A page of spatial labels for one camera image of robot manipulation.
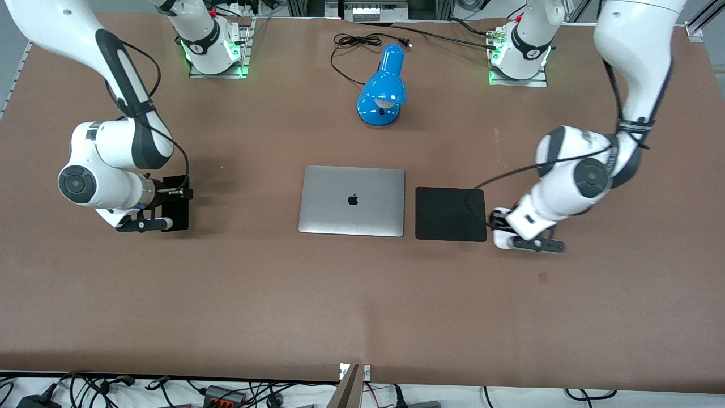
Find black smartphone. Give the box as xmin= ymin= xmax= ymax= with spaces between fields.
xmin=162 ymin=176 xmax=191 ymax=231

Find black mouse pad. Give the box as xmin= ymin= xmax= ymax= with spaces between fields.
xmin=415 ymin=187 xmax=488 ymax=243

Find silver closed laptop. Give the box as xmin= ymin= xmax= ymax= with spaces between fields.
xmin=298 ymin=165 xmax=406 ymax=238

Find blue desk lamp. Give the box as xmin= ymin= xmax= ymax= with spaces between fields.
xmin=356 ymin=43 xmax=408 ymax=128

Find grey orange connector box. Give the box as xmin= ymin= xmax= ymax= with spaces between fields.
xmin=203 ymin=385 xmax=248 ymax=408

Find black power adapter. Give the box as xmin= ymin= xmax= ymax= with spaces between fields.
xmin=16 ymin=393 xmax=63 ymax=408

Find white power strip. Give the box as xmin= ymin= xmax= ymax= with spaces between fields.
xmin=343 ymin=0 xmax=410 ymax=23

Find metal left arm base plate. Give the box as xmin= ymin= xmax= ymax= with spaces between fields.
xmin=488 ymin=27 xmax=549 ymax=88

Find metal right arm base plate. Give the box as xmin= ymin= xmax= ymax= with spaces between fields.
xmin=189 ymin=16 xmax=257 ymax=79

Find looped black floor cable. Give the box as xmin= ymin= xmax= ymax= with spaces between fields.
xmin=565 ymin=388 xmax=619 ymax=402

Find thick black base cable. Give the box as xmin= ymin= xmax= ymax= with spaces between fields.
xmin=362 ymin=21 xmax=504 ymax=52

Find thin black lamp cable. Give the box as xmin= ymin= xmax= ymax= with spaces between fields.
xmin=330 ymin=33 xmax=413 ymax=87

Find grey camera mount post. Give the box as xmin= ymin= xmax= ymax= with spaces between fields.
xmin=327 ymin=363 xmax=372 ymax=408

